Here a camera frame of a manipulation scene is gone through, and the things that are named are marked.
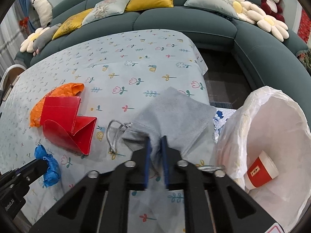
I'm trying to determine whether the grey drawstring pouch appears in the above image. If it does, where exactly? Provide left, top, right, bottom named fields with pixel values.
left=106, top=86, right=217, bottom=173

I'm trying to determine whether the blue glove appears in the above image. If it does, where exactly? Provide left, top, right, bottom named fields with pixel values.
left=34, top=145, right=61, bottom=187

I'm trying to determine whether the red paper box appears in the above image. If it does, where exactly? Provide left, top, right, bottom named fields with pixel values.
left=42, top=97, right=97, bottom=155

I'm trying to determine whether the orange plastic bag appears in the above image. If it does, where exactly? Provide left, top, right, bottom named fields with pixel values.
left=29, top=83, right=85, bottom=128

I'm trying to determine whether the red paper cup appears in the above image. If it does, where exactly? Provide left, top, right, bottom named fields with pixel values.
left=244, top=151, right=279, bottom=190

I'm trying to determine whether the white lined trash bin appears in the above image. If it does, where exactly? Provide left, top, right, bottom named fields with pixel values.
left=214, top=86, right=310, bottom=232

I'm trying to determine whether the floral light blue tablecloth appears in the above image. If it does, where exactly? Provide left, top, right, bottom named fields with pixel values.
left=1, top=30, right=209, bottom=225

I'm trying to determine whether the daisy pillow far left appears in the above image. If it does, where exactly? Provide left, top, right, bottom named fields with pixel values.
left=19, top=27, right=50, bottom=53

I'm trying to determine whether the dark green sectional sofa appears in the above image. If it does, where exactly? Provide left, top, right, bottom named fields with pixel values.
left=16, top=0, right=310, bottom=98

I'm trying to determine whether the light green cushion left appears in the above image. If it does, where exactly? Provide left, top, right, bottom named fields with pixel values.
left=82, top=0, right=130, bottom=26

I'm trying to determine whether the light green cushion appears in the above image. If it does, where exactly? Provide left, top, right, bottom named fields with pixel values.
left=82, top=0, right=130, bottom=26
left=184, top=0, right=239, bottom=19

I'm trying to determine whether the yellow cushion left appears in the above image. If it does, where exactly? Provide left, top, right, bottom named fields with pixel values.
left=52, top=8, right=93, bottom=40

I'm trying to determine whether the grey mouse plush toy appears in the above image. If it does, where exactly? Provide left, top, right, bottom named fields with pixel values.
left=33, top=23, right=61, bottom=56

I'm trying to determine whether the light green cushion right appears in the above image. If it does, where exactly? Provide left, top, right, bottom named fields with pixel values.
left=184, top=0, right=239, bottom=19

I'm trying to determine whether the daisy flower pillow upper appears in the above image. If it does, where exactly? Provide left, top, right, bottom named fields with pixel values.
left=232, top=0, right=264, bottom=24

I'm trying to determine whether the daisy flower pillow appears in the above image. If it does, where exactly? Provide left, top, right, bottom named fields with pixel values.
left=232, top=0, right=264, bottom=24
left=247, top=4, right=289, bottom=42

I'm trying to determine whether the daisy flower pillow lower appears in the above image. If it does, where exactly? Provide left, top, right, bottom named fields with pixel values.
left=247, top=4, right=289, bottom=42

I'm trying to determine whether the potted flower arrangement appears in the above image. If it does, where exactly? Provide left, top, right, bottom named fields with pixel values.
left=297, top=49, right=311, bottom=75

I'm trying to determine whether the white sheep plush toy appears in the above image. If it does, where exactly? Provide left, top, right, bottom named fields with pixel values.
left=30, top=0, right=53, bottom=28

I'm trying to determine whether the wooden chair white frame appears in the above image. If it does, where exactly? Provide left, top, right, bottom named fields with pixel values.
left=1, top=64, right=26, bottom=102

